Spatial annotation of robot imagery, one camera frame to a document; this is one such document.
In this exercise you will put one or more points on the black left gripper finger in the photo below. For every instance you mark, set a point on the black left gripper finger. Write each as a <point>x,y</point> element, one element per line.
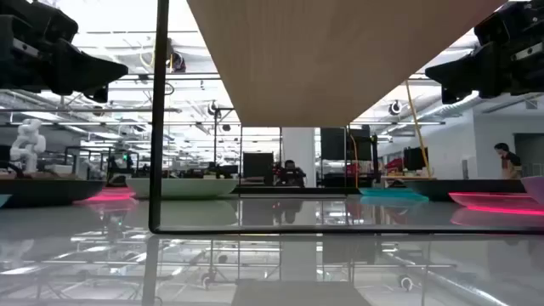
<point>81,72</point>
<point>97,95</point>

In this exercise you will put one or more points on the black plate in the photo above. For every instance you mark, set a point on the black plate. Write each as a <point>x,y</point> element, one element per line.
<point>467,187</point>
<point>51,193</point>

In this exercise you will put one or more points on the pink translucent plate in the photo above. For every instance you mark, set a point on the pink translucent plate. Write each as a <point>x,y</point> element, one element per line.
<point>112,195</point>
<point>489,200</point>

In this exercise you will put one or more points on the teal translucent plate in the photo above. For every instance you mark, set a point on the teal translucent plate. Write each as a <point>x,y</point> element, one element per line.
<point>391,193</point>
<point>3,200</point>

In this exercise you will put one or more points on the lilac plate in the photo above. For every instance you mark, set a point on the lilac plate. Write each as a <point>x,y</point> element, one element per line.
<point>535,187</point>

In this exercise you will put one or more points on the white bowl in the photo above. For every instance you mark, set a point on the white bowl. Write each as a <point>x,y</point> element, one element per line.
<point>191,189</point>

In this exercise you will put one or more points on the black computer monitor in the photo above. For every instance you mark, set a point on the black computer monitor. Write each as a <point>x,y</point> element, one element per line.
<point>415,159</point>
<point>258,166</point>

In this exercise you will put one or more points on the white humanoid robot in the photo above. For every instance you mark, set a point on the white humanoid robot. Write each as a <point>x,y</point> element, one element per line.
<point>27,144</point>

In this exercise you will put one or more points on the black robot workstation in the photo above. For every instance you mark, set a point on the black robot workstation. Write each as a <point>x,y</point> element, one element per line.
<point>121,170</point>

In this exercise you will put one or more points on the red bag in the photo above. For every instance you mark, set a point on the red bag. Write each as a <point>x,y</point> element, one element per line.
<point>393,163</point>

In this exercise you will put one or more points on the person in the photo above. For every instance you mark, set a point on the person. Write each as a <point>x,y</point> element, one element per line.
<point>290,174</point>
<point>510,163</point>

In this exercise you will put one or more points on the light wooden desk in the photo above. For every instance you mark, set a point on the light wooden desk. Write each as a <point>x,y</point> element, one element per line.
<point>408,178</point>

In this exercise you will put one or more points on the wooden workbench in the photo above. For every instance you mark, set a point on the wooden workbench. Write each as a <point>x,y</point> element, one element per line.
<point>42,175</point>

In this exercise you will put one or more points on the large black monitor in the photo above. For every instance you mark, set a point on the large black monitor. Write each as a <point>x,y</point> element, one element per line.
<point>336,144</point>

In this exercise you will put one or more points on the white column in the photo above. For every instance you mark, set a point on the white column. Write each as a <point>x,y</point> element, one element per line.
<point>299,149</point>

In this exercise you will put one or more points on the silver ventilation duct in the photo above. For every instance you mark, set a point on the silver ventilation duct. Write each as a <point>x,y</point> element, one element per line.
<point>459,108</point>

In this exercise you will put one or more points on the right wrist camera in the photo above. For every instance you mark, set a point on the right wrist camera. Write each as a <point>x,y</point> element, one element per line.
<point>493,27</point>

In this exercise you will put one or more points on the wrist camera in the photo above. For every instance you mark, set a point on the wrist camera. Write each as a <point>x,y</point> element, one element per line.
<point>493,27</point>
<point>42,19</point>

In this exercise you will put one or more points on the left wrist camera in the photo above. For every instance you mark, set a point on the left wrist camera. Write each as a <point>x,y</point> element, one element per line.
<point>42,19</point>

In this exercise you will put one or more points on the wooden shelf with black frame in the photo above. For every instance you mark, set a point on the wooden shelf with black frame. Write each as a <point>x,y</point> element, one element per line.
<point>331,64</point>

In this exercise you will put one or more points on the black table frame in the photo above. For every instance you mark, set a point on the black table frame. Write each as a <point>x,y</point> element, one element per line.
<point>323,190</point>

